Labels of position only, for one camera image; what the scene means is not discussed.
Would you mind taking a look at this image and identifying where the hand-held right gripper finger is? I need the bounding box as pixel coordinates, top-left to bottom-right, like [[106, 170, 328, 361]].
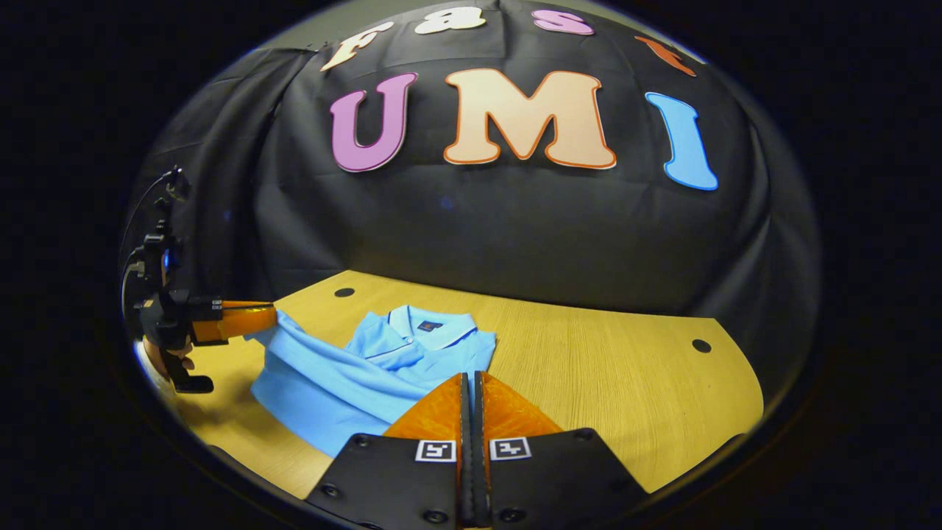
[[305, 372, 472, 530], [473, 370, 650, 530]]

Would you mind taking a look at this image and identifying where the black backdrop cloth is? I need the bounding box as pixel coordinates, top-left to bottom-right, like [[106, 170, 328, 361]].
[[121, 0, 821, 384]]

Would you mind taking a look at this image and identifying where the light blue T-shirt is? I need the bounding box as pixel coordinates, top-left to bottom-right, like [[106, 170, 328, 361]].
[[247, 304, 497, 459]]

